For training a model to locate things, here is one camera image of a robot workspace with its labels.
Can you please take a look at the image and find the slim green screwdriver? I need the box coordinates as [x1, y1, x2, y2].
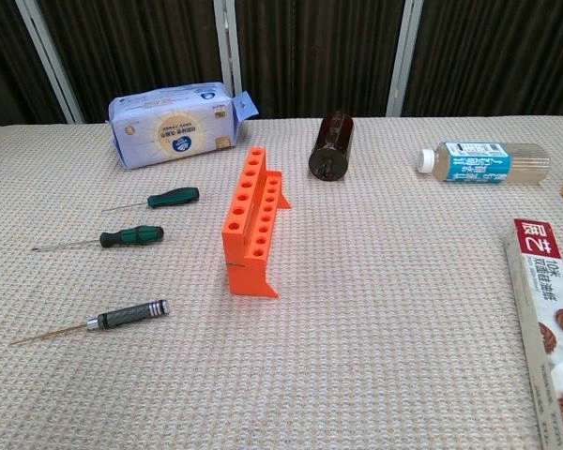
[100, 187, 201, 213]

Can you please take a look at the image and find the thick green black screwdriver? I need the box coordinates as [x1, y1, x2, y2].
[31, 225, 165, 252]

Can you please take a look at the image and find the orange tube rack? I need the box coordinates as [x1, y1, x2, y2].
[221, 146, 293, 300]

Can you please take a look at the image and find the grey metal precision screwdriver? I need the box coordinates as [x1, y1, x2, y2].
[8, 299, 171, 347]

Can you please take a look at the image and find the brown plastic bottle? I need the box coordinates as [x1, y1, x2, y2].
[308, 110, 356, 182]

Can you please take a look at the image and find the beige woven tablecloth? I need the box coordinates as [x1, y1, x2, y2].
[0, 114, 563, 450]

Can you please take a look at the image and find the blue white tissue pack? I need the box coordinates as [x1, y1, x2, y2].
[108, 82, 260, 171]

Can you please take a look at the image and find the dark corrugated partition panel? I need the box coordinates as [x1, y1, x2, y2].
[0, 0, 69, 128]
[37, 0, 226, 124]
[401, 0, 563, 118]
[234, 0, 407, 119]

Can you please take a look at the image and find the clear bottle blue label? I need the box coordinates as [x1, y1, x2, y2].
[417, 141, 552, 186]

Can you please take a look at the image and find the long baking paper box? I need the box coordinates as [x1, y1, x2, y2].
[504, 217, 563, 450]

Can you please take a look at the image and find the grey partition frame post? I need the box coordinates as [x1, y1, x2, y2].
[14, 0, 85, 126]
[212, 0, 244, 98]
[385, 0, 424, 118]

